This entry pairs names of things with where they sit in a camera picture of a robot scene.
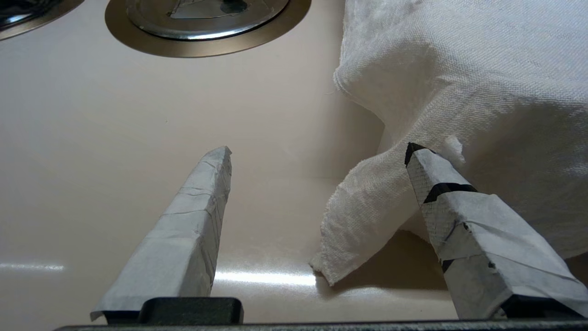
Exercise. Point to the hinged steel lid black knob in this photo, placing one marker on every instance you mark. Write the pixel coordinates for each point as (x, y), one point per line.
(206, 23)

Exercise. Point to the white cloth cover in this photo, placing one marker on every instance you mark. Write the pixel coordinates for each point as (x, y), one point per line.
(459, 92)

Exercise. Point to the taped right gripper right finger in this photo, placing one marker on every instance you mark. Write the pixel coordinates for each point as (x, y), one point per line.
(487, 248)

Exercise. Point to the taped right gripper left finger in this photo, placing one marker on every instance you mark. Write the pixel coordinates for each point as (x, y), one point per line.
(183, 239)

